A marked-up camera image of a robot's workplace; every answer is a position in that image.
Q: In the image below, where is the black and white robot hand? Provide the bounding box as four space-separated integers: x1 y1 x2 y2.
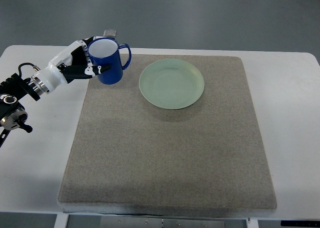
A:
34 37 112 92

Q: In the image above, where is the blue mug white inside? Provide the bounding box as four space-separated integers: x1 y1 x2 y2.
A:
87 38 132 85

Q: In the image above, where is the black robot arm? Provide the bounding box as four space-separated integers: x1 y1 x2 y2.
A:
0 63 49 144

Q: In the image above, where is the light green plate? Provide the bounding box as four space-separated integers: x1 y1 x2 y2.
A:
139 59 205 110

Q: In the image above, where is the upper grey floor socket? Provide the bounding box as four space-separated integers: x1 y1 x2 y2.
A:
103 30 117 38

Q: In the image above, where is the beige felt mat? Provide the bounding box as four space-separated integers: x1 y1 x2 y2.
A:
57 55 277 215

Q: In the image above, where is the metal table frame bar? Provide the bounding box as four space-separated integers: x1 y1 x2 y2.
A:
100 216 226 228

